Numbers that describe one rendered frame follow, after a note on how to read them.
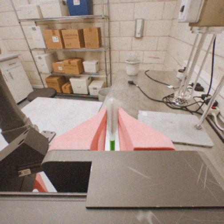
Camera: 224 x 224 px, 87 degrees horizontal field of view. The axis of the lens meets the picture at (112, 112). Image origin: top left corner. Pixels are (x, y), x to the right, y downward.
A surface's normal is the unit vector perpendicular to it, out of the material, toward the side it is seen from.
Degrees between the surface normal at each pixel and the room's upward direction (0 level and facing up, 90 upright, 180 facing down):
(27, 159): 77
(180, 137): 0
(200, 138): 0
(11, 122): 82
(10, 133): 82
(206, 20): 90
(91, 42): 89
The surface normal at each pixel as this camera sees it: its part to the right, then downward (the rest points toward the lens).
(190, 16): -0.19, 0.58
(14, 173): 0.37, 0.35
